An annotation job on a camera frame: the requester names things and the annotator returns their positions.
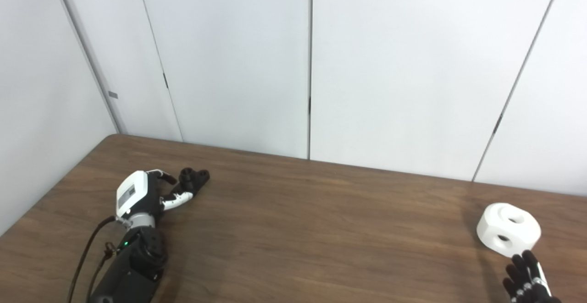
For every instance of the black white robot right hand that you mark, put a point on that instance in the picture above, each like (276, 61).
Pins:
(527, 287)

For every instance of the black white robot left hand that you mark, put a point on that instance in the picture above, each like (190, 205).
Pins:
(133, 195)

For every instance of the black flanged holder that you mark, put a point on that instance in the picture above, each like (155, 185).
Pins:
(196, 179)

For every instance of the round white plastic piece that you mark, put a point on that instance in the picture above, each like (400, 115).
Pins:
(493, 225)

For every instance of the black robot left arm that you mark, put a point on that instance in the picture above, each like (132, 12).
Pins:
(133, 266)

